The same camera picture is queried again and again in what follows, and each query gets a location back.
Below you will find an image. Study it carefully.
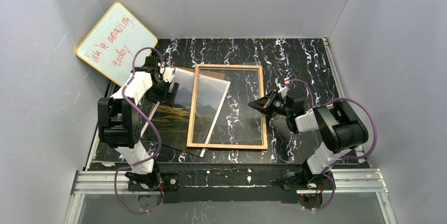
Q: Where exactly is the landscape photo print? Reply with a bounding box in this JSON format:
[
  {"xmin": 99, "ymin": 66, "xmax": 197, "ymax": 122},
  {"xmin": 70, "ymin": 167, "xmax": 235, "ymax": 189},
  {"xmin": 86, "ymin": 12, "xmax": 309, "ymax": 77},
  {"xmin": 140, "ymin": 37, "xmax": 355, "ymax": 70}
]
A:
[{"xmin": 150, "ymin": 69, "xmax": 230, "ymax": 157}]

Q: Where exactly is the wooden picture frame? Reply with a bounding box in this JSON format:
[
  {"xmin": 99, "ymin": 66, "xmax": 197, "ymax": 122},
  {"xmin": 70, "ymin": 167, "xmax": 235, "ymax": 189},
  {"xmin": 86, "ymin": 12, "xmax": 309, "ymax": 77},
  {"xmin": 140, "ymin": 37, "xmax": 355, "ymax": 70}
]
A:
[{"xmin": 186, "ymin": 64, "xmax": 268, "ymax": 150}]

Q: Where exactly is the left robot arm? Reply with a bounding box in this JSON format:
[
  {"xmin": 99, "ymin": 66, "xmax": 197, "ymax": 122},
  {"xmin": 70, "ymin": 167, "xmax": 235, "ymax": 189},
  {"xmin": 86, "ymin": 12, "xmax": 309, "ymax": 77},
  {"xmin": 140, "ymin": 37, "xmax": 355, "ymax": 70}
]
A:
[{"xmin": 98, "ymin": 56, "xmax": 179, "ymax": 175}]

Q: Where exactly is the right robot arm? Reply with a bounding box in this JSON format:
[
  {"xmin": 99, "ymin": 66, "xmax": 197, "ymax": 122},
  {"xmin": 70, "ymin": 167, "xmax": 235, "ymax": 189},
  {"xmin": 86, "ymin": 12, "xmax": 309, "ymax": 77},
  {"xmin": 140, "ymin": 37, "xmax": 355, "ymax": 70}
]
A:
[{"xmin": 248, "ymin": 91, "xmax": 369, "ymax": 179}]

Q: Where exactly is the brown backing board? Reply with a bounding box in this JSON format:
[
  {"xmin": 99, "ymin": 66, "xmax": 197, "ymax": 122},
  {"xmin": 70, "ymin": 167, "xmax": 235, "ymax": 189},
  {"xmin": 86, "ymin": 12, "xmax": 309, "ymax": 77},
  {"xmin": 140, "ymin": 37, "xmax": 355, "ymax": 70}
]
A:
[{"xmin": 172, "ymin": 66, "xmax": 226, "ymax": 80}]

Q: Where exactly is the white board yellow rim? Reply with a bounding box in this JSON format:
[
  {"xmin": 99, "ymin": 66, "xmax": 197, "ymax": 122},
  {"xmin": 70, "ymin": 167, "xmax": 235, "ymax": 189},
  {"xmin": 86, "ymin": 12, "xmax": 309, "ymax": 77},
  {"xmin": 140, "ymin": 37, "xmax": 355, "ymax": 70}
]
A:
[{"xmin": 75, "ymin": 2, "xmax": 158, "ymax": 86}]

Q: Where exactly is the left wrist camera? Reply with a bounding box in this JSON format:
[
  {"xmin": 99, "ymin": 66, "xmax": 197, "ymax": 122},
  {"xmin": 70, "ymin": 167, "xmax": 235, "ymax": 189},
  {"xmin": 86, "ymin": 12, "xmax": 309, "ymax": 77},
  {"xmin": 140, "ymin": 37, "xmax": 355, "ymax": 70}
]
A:
[{"xmin": 160, "ymin": 67, "xmax": 176, "ymax": 83}]

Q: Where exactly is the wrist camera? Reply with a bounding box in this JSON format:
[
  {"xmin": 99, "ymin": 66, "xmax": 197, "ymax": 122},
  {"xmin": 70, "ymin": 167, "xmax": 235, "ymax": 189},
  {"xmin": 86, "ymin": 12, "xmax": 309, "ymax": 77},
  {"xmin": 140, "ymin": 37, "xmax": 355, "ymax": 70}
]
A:
[
  {"xmin": 160, "ymin": 67, "xmax": 176, "ymax": 83},
  {"xmin": 277, "ymin": 78, "xmax": 289, "ymax": 99}
]

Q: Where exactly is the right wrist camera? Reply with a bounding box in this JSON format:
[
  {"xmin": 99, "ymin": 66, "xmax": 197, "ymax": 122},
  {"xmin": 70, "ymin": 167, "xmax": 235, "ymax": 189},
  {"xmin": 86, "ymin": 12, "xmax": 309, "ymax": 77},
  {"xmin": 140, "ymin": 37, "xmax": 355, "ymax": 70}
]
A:
[{"xmin": 277, "ymin": 78, "xmax": 289, "ymax": 99}]

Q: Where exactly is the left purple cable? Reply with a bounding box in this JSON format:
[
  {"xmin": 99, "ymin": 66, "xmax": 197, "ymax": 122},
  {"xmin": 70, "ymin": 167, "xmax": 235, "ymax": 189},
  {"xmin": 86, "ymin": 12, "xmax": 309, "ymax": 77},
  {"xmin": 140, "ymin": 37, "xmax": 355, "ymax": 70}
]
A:
[{"xmin": 114, "ymin": 47, "xmax": 165, "ymax": 215}]

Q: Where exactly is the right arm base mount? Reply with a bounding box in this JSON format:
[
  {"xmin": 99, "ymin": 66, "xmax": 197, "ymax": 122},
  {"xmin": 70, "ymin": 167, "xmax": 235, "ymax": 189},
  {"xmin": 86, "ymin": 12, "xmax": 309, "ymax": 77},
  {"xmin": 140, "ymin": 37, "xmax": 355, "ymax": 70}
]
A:
[{"xmin": 277, "ymin": 172, "xmax": 334, "ymax": 193}]

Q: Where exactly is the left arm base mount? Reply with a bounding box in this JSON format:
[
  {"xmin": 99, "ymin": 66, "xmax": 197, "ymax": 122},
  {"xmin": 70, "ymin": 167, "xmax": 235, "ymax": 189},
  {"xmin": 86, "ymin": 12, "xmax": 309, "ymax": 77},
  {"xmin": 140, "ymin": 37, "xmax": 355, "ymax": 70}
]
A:
[{"xmin": 124, "ymin": 172, "xmax": 179, "ymax": 192}]

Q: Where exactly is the aluminium rail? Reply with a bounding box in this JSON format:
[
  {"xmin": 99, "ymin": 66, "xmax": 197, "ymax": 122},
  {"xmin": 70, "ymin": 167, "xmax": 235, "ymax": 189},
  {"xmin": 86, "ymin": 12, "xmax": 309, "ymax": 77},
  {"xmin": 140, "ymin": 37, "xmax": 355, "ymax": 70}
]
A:
[{"xmin": 65, "ymin": 164, "xmax": 396, "ymax": 223}]

